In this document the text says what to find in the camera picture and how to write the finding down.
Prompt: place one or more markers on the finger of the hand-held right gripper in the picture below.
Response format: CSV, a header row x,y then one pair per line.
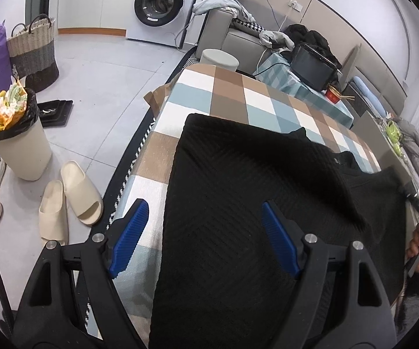
x,y
413,198

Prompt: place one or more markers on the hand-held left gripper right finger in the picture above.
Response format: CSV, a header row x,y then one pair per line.
x,y
280,240

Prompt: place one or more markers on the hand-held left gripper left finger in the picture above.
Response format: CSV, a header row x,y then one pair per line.
x,y
129,236

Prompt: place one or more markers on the black knit sweater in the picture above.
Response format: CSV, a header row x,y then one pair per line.
x,y
231,189

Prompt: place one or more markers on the person's right forearm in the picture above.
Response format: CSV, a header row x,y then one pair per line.
x,y
414,294

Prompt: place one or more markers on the pile of black clothes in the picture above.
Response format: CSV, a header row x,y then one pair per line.
x,y
314,38

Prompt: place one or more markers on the grey jacket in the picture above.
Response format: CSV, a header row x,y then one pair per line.
x,y
414,145

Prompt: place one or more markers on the cream slipper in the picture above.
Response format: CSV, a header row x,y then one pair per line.
x,y
53,218
82,196

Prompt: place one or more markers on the grey low cabinet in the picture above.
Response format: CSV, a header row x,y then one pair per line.
x,y
373,131

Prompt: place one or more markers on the dark fringed rug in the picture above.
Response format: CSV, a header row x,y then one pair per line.
x,y
129,152

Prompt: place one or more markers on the blue pillow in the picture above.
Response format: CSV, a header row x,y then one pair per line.
x,y
369,94

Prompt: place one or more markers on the grey padded headboard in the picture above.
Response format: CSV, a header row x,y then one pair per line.
x,y
387,76

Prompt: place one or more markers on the red bowl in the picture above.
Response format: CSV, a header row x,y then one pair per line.
x,y
333,95

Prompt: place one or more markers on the beige trash bin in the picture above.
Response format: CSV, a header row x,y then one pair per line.
x,y
24,152

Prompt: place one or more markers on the black tray mat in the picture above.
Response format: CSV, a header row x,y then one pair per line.
x,y
55,112

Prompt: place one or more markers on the checked tablecloth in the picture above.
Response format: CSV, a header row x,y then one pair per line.
x,y
231,91

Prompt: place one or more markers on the teal checked side table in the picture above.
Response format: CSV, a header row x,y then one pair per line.
x,y
285,80

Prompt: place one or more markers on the black countertop appliance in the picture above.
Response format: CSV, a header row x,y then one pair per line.
x,y
311,69

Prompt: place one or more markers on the white round stool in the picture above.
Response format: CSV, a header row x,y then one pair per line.
x,y
218,60

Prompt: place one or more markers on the grey sofa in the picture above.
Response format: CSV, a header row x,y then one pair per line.
x,y
238,47

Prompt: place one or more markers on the whitish crumpled garment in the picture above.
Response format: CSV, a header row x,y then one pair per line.
x,y
276,39

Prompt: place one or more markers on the woven laundry basket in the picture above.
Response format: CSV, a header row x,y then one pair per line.
x,y
35,54

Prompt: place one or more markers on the houndstooth cushion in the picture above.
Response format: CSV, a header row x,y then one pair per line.
x,y
247,25

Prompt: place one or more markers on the white washing machine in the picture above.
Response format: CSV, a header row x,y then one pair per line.
x,y
158,7

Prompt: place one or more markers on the white kitchen base cabinet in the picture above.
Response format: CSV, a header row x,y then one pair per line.
x,y
85,3

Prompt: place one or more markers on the light grey cloth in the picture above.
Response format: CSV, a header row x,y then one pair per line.
x,y
220,5

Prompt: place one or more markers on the wall socket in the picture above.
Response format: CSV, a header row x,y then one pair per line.
x,y
296,5

